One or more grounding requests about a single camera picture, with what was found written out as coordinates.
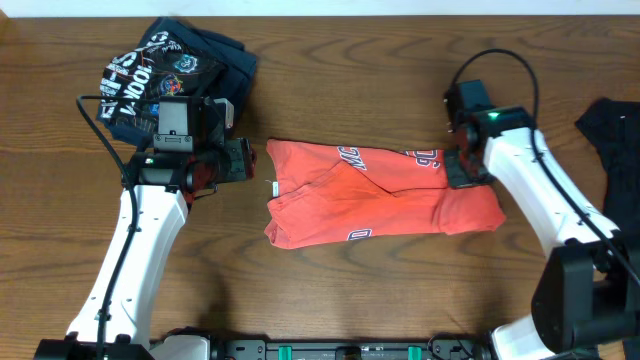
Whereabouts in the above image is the coral red t-shirt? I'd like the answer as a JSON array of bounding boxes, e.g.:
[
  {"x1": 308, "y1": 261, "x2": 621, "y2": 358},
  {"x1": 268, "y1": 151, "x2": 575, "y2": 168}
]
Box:
[{"x1": 265, "y1": 139, "x2": 506, "y2": 249}]

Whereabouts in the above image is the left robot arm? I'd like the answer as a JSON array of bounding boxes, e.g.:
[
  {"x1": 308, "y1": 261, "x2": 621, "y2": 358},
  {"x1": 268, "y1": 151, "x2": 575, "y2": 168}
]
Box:
[{"x1": 34, "y1": 96, "x2": 255, "y2": 360}]

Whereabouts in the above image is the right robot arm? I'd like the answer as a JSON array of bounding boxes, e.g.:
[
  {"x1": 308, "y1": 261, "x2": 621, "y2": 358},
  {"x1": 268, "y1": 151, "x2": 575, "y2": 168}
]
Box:
[{"x1": 443, "y1": 80, "x2": 639, "y2": 359}]

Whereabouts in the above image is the folded black printed t-shirt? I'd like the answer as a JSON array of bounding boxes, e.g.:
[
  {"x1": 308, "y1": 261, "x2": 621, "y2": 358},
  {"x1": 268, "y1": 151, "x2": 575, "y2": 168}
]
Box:
[{"x1": 96, "y1": 17, "x2": 258, "y2": 146}]

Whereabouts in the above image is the black garment at right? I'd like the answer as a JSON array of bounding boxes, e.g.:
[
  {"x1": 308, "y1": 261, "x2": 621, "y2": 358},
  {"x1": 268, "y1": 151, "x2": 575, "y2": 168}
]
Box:
[{"x1": 575, "y1": 98, "x2": 639, "y2": 235}]

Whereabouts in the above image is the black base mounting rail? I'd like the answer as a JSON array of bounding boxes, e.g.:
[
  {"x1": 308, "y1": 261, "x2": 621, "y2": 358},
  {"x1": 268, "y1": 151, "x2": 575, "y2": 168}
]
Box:
[{"x1": 149, "y1": 338, "x2": 494, "y2": 360}]

